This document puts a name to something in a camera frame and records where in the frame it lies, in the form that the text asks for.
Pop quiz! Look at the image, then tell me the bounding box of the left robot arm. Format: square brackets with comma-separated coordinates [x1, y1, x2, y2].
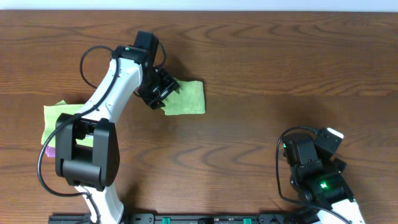
[55, 44, 179, 223]

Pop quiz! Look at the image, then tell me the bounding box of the black right camera cable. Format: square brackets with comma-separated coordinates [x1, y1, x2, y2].
[275, 126, 352, 224]

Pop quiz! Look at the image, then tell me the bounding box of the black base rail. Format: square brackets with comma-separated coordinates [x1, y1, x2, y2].
[48, 212, 299, 224]

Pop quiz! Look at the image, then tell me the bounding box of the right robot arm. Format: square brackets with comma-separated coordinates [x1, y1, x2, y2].
[290, 158, 364, 223]

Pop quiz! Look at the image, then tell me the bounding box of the folded purple cloth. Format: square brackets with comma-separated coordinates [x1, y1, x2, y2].
[45, 146, 56, 158]

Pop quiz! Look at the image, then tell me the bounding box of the folded green cloth on stack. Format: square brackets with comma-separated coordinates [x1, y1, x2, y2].
[40, 100, 94, 147]

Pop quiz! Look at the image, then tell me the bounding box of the light green microfiber cloth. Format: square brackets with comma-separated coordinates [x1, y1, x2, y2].
[162, 80, 206, 116]

